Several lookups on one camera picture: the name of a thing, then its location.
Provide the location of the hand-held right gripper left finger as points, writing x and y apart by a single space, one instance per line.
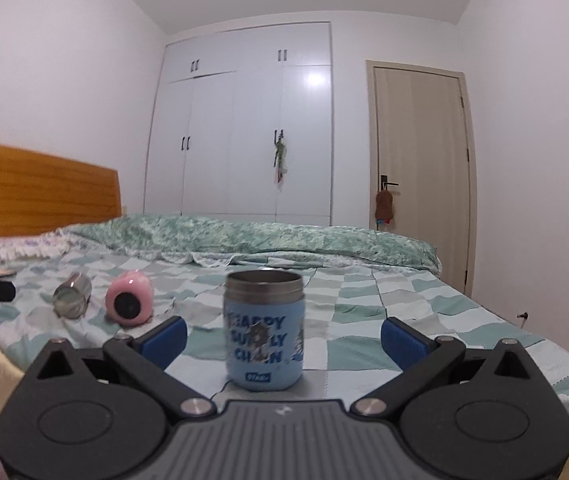
167 342

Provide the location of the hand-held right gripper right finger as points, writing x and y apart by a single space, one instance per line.
400 342

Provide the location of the blue printed steel cup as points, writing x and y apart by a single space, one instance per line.
264 340

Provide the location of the plain steel cup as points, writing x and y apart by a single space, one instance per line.
74 292

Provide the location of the purple floral pillow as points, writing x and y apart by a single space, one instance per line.
9 250

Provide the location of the green checked bed sheet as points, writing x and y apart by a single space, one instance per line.
364 300

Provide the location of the wooden headboard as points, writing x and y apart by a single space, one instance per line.
39 190

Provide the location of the brown hanging pouch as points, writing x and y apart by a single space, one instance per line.
384 207

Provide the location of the green floral quilt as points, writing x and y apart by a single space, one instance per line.
264 237

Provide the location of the beige door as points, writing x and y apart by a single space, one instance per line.
424 160

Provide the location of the green hanging ornament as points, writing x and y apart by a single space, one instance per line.
280 157

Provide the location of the white wardrobe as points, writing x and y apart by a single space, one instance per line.
234 135

